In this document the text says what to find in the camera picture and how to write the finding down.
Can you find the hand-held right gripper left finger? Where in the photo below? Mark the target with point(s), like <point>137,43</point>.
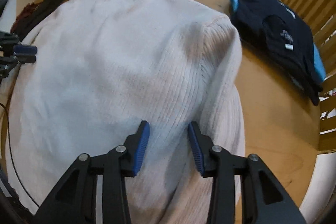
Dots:
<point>141,145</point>

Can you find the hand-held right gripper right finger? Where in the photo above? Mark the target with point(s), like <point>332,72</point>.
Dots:
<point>195,148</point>

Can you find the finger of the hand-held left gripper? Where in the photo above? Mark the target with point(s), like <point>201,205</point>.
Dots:
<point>26,59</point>
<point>25,50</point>

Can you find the white knit sweater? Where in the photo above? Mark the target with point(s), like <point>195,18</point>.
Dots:
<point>105,69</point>

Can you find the maroon garment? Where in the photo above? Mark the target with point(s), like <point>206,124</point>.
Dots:
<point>25,14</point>

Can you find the black pants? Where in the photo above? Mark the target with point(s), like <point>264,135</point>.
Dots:
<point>52,1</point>

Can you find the folded navy shirt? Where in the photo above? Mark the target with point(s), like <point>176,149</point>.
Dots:
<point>262,16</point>

